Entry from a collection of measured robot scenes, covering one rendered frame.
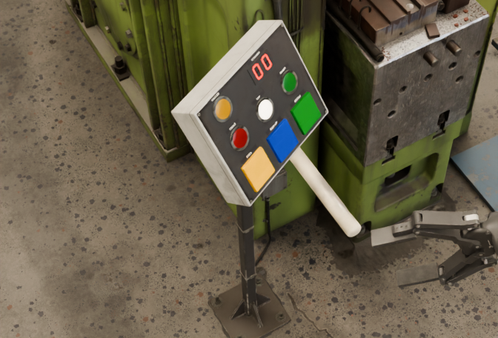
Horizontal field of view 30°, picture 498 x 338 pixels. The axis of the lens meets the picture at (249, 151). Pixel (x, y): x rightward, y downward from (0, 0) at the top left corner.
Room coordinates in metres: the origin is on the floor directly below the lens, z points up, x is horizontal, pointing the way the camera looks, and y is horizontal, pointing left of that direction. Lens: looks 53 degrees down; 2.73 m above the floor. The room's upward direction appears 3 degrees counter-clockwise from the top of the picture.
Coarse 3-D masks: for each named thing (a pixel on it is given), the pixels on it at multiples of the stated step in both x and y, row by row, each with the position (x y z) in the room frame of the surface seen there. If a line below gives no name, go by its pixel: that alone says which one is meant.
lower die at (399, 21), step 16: (336, 0) 1.86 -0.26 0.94; (368, 0) 1.81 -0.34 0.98; (384, 0) 1.80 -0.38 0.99; (400, 0) 1.79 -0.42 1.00; (416, 0) 1.78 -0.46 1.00; (432, 0) 1.79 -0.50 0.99; (352, 16) 1.79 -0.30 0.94; (368, 16) 1.75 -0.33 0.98; (384, 16) 1.74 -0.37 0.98; (400, 16) 1.73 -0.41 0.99; (416, 16) 1.76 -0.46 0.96; (432, 16) 1.78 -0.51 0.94; (368, 32) 1.72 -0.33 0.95; (384, 32) 1.71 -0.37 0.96; (400, 32) 1.73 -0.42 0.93
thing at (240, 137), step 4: (240, 128) 1.29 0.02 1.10; (236, 132) 1.28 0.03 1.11; (240, 132) 1.29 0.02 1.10; (244, 132) 1.29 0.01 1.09; (236, 136) 1.28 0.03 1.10; (240, 136) 1.28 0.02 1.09; (244, 136) 1.28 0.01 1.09; (236, 140) 1.27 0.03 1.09; (240, 140) 1.27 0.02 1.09; (244, 140) 1.28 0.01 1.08; (236, 144) 1.26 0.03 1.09; (240, 144) 1.27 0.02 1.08; (244, 144) 1.27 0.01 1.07
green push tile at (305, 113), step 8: (304, 96) 1.43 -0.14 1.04; (296, 104) 1.41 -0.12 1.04; (304, 104) 1.42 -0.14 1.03; (312, 104) 1.43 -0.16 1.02; (296, 112) 1.39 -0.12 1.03; (304, 112) 1.40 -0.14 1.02; (312, 112) 1.42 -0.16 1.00; (296, 120) 1.38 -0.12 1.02; (304, 120) 1.39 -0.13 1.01; (312, 120) 1.40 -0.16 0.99; (304, 128) 1.38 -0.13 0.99
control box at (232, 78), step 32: (256, 32) 1.52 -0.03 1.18; (224, 64) 1.42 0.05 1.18; (288, 64) 1.47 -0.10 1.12; (192, 96) 1.33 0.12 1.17; (224, 96) 1.32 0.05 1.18; (256, 96) 1.37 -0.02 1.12; (288, 96) 1.41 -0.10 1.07; (320, 96) 1.46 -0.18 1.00; (192, 128) 1.27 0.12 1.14; (224, 128) 1.28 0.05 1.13; (256, 128) 1.32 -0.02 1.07; (224, 160) 1.23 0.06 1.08; (224, 192) 1.22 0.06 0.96; (256, 192) 1.21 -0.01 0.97
